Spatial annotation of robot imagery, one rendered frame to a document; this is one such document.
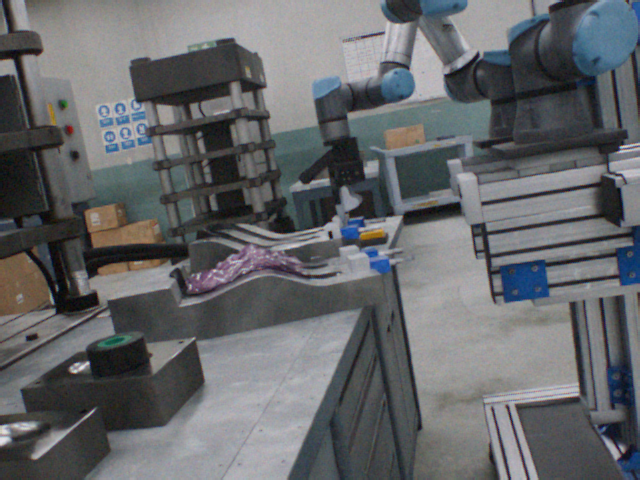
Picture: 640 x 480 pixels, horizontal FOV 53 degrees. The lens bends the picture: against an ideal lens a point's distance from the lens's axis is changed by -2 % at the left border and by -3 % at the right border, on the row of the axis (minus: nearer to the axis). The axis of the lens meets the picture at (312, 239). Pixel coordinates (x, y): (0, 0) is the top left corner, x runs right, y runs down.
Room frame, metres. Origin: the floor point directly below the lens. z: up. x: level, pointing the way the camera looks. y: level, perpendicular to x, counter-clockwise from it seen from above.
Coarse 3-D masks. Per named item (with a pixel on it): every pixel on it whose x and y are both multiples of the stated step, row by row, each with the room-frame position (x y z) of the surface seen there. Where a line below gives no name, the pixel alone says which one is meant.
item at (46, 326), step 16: (0, 320) 1.86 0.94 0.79; (16, 320) 1.81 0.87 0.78; (32, 320) 1.76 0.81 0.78; (48, 320) 1.72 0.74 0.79; (64, 320) 1.68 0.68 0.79; (80, 320) 1.65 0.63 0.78; (0, 336) 1.63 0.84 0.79; (16, 336) 1.59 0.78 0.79; (32, 336) 1.51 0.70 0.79; (48, 336) 1.52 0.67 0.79; (0, 352) 1.45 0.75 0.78; (16, 352) 1.42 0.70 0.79; (32, 352) 1.44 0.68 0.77; (0, 368) 1.33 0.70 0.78
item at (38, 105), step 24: (0, 0) 1.76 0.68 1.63; (24, 24) 1.76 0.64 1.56; (24, 72) 1.75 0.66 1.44; (24, 96) 1.76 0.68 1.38; (48, 120) 1.77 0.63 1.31; (48, 168) 1.75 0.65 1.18; (48, 192) 1.75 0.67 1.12; (72, 240) 1.76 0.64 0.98; (72, 264) 1.75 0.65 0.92; (72, 288) 1.75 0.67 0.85; (72, 312) 1.74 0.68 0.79
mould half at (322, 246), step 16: (240, 224) 1.81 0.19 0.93; (208, 240) 1.57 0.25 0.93; (224, 240) 1.59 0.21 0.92; (256, 240) 1.67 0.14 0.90; (288, 240) 1.66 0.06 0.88; (320, 240) 1.52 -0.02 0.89; (336, 240) 1.50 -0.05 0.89; (352, 240) 1.64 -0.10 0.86; (192, 256) 1.58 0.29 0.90; (208, 256) 1.57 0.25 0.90; (224, 256) 1.56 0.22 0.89; (304, 256) 1.52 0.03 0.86; (336, 256) 1.50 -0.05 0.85; (192, 272) 1.58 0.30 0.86
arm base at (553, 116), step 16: (528, 96) 1.26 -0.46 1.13; (544, 96) 1.23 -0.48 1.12; (560, 96) 1.23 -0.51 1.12; (576, 96) 1.24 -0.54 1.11; (528, 112) 1.26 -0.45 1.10; (544, 112) 1.23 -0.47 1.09; (560, 112) 1.22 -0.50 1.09; (576, 112) 1.24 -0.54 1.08; (528, 128) 1.26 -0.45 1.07; (544, 128) 1.22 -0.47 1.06; (560, 128) 1.21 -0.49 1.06; (576, 128) 1.21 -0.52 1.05
